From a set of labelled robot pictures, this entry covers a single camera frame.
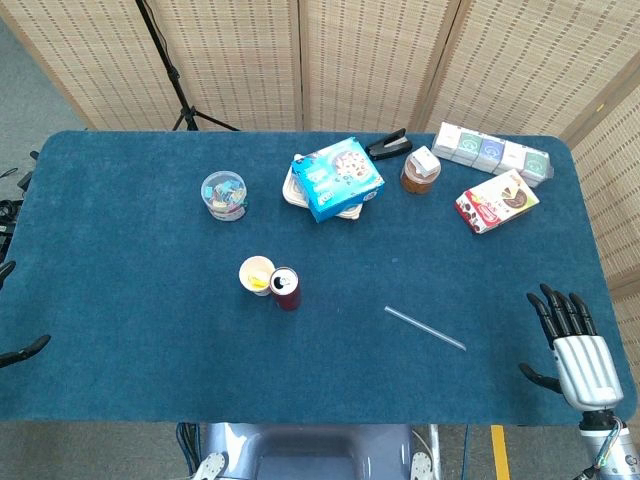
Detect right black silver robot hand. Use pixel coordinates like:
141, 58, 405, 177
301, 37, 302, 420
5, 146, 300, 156
518, 283, 625, 413

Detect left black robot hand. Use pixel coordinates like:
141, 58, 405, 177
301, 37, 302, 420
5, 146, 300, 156
0, 259, 52, 370

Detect clear plastic straw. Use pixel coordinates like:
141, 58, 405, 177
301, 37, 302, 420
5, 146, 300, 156
384, 305, 468, 353

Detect white paper cup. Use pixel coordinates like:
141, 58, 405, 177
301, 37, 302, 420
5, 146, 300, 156
238, 255, 276, 298

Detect red soda can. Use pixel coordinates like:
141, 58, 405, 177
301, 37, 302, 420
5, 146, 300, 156
269, 266, 302, 313

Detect blue felt table mat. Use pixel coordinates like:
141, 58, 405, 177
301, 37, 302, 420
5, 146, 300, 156
0, 130, 638, 427

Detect red chocolate pie box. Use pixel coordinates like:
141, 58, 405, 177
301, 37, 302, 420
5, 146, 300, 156
454, 168, 541, 236

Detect wrapped row of tea boxes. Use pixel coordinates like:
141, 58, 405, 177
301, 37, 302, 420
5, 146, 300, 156
431, 121, 556, 189

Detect amber glass jar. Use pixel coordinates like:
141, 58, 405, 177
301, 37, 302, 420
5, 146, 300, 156
400, 152, 443, 196

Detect clear tub of coloured clips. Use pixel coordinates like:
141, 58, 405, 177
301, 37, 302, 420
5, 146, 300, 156
200, 170, 250, 222

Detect small white box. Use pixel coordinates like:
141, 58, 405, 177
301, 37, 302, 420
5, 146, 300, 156
411, 145, 440, 178

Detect blue-grey robot torso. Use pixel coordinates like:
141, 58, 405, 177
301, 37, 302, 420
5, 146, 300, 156
192, 422, 442, 480

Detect black stapler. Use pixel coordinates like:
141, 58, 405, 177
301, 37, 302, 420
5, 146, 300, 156
365, 128, 414, 162

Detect white lidded food container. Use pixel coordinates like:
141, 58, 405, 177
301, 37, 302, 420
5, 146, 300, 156
281, 153, 379, 222

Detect blue cookie box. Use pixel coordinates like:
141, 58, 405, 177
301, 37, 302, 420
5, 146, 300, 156
291, 137, 386, 225

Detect black tripod stand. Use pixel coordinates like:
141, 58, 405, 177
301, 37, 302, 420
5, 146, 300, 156
133, 0, 241, 133

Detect bamboo folding screen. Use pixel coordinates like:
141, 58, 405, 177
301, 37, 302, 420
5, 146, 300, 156
0, 0, 640, 431

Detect black cables and adapters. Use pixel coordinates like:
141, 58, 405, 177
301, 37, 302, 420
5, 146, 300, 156
0, 149, 40, 264

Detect blue cable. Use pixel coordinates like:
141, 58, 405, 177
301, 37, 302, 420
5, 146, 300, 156
461, 424, 474, 480

